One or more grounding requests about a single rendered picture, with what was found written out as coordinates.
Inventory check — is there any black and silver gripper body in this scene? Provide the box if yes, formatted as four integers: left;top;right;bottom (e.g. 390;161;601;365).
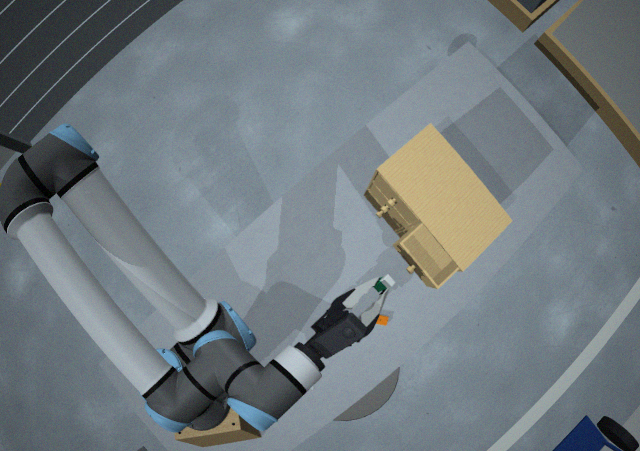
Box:
294;310;349;372

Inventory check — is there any tan wooden chest of drawers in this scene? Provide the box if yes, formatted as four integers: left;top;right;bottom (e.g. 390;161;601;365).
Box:
364;123;512;272

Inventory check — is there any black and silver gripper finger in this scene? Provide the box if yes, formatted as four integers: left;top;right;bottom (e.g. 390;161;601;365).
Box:
358;288;389;338
326;277;380;314

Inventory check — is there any green and white eraser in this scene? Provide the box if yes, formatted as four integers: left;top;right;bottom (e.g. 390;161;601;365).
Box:
374;274;395;292

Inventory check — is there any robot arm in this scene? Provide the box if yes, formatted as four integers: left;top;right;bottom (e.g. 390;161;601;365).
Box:
0;124;322;433

